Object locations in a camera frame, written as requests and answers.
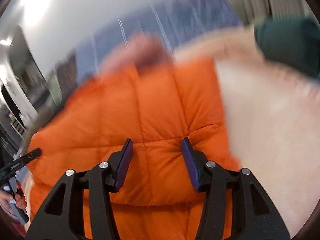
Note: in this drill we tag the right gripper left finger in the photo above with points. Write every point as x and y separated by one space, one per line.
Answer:
61 213

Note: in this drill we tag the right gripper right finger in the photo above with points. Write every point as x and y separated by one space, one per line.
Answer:
254 215

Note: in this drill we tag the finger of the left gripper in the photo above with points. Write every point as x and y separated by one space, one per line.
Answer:
21 162

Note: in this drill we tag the orange puffer jacket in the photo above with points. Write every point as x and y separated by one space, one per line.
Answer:
156 108

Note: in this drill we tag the person left hand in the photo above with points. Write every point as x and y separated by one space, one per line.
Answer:
6 198

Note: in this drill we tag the grey-brown fleece garment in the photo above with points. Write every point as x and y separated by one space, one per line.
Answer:
46 114

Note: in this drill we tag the dark patterned quilt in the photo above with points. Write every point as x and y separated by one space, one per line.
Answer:
62 80

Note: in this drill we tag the cream plush blanket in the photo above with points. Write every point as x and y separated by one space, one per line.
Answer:
272 115

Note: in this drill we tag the pink folded garment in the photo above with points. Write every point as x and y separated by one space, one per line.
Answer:
141 49

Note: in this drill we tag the dark green folded garment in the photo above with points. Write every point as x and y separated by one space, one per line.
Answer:
293 41

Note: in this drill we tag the blue plaid duvet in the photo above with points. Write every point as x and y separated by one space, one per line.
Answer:
176 22

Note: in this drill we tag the arched wall mirror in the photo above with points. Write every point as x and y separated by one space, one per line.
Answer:
26 71

